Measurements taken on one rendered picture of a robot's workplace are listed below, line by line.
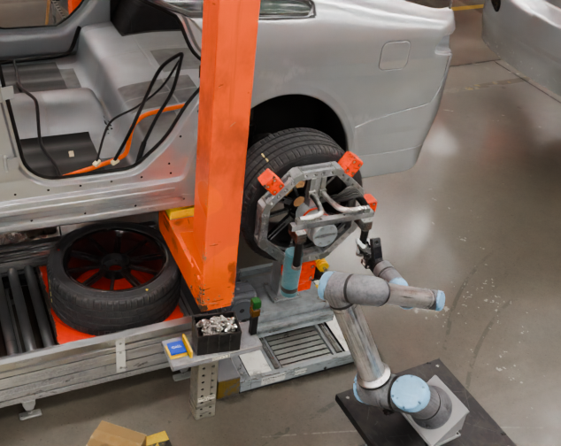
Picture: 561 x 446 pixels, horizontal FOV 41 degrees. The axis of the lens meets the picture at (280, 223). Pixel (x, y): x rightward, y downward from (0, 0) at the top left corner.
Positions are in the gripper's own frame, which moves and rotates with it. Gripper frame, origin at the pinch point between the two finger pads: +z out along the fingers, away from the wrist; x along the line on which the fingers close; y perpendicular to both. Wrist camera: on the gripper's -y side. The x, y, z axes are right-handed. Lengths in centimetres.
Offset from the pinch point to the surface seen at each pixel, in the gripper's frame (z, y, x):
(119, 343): 12, 47, -113
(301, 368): -5, 76, -23
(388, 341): 4, 83, 36
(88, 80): 194, 2, -86
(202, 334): -9, 31, -80
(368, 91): 58, -45, 28
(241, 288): 28, 43, -46
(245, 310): 20, 51, -46
